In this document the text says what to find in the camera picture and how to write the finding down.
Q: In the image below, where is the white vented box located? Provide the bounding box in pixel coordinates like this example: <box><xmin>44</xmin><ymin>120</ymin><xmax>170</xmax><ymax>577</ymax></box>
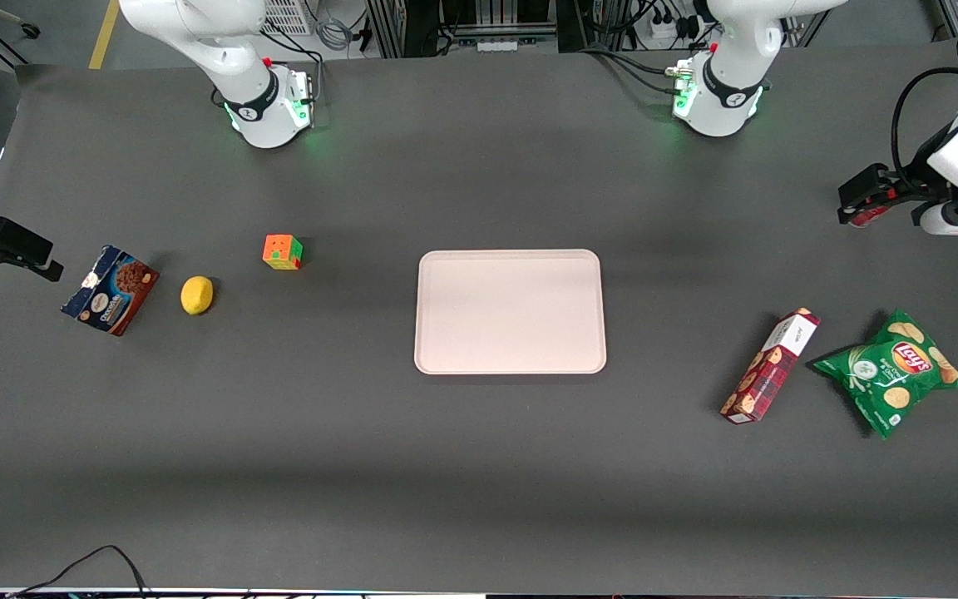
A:
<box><xmin>262</xmin><ymin>0</ymin><xmax>316</xmax><ymax>37</ymax></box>

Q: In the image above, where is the red soda bottle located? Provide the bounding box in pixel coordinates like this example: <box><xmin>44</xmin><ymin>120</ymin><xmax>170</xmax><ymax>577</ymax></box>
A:
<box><xmin>847</xmin><ymin>188</ymin><xmax>897</xmax><ymax>228</ymax></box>

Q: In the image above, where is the pale pink plastic tray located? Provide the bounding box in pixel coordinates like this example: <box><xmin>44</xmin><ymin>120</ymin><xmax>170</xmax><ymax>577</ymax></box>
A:
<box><xmin>413</xmin><ymin>249</ymin><xmax>608</xmax><ymax>376</ymax></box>

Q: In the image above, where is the colourful puzzle cube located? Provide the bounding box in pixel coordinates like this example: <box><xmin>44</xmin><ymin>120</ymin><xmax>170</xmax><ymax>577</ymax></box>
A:
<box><xmin>262</xmin><ymin>234</ymin><xmax>304</xmax><ymax>272</ymax></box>

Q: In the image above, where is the black looped table-edge cable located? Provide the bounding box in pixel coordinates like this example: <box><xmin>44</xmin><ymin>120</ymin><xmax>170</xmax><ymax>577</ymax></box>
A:
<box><xmin>5</xmin><ymin>544</ymin><xmax>149</xmax><ymax>599</ymax></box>

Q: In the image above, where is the black base cable bundle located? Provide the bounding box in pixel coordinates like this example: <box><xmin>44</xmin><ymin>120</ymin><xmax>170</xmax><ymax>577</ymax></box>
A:
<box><xmin>580</xmin><ymin>45</ymin><xmax>693</xmax><ymax>97</ymax></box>
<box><xmin>259</xmin><ymin>25</ymin><xmax>327</xmax><ymax>107</ymax></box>

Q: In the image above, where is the white arm base connector box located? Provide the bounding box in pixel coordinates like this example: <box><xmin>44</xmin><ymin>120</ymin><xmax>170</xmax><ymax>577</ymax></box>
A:
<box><xmin>668</xmin><ymin>60</ymin><xmax>697</xmax><ymax>120</ymax></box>
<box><xmin>289</xmin><ymin>69</ymin><xmax>316</xmax><ymax>128</ymax></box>

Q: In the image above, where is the green chips bag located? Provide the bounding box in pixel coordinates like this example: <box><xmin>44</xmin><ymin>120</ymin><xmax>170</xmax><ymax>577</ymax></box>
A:
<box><xmin>812</xmin><ymin>309</ymin><xmax>958</xmax><ymax>440</ymax></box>

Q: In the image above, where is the blue chocolate cookie box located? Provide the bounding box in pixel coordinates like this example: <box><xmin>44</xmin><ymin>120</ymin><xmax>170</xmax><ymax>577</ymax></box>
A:
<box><xmin>61</xmin><ymin>245</ymin><xmax>160</xmax><ymax>338</ymax></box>

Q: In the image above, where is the red cookie box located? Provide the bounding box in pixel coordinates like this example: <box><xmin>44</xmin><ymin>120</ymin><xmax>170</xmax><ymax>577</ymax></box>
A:
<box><xmin>719</xmin><ymin>308</ymin><xmax>822</xmax><ymax>426</ymax></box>

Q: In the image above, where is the black equipment rack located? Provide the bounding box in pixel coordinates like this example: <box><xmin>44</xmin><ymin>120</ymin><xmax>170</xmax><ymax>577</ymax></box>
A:
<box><xmin>365</xmin><ymin>0</ymin><xmax>615</xmax><ymax>60</ymax></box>

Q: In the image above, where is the grey coiled cable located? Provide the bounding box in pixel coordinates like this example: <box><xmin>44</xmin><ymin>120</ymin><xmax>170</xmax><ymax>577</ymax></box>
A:
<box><xmin>314</xmin><ymin>0</ymin><xmax>364</xmax><ymax>52</ymax></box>

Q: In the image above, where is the white power strip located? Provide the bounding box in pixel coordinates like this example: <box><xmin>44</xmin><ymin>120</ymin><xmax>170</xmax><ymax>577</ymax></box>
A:
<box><xmin>643</xmin><ymin>5</ymin><xmax>701</xmax><ymax>47</ymax></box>

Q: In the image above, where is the yellow lemon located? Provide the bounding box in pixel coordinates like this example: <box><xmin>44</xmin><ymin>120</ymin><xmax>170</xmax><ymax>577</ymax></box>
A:
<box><xmin>180</xmin><ymin>275</ymin><xmax>215</xmax><ymax>317</ymax></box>

